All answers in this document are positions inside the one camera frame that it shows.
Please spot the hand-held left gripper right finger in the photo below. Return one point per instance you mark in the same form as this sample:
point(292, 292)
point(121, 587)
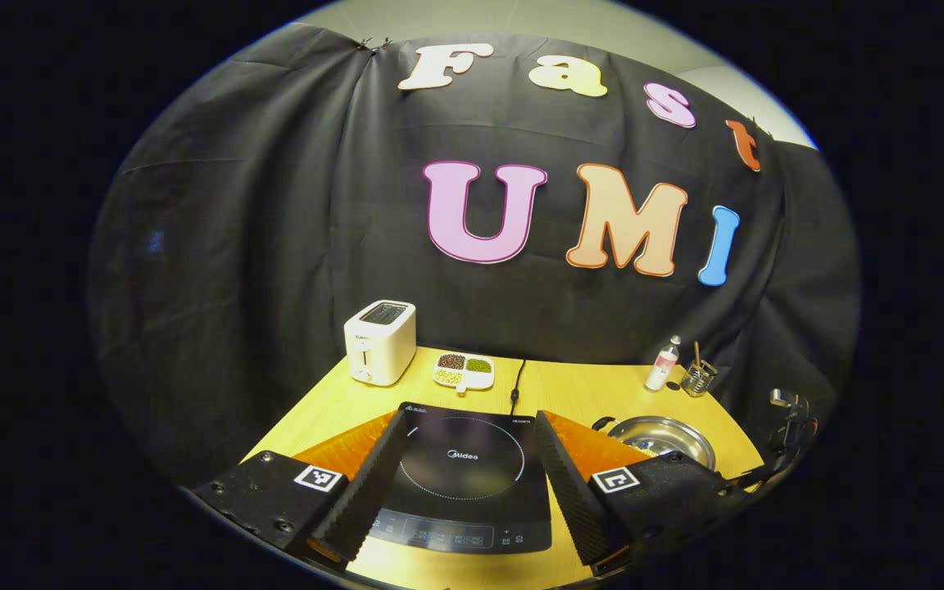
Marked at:
point(574, 492)

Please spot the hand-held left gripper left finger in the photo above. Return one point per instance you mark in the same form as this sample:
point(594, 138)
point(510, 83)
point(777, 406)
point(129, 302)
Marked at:
point(365, 492)

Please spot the black induction cooktop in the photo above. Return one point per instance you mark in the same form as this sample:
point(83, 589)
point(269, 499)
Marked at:
point(464, 483)

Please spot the pile of yellow soybeans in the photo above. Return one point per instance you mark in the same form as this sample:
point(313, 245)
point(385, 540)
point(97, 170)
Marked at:
point(644, 448)

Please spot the clear glass cup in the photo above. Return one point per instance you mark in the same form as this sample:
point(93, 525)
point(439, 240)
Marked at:
point(697, 381)

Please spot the thin wooden stick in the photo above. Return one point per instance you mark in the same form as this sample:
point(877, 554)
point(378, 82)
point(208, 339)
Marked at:
point(696, 354)

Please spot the small pink label bottle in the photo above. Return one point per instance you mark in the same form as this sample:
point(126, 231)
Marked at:
point(660, 369)

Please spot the white toaster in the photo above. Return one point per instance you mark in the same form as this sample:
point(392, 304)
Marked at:
point(378, 344)

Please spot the white divided bean dish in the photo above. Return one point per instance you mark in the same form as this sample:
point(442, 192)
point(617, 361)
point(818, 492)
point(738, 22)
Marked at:
point(464, 373)

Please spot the black backdrop cloth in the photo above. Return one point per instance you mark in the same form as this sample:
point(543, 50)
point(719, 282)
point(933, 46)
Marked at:
point(234, 246)

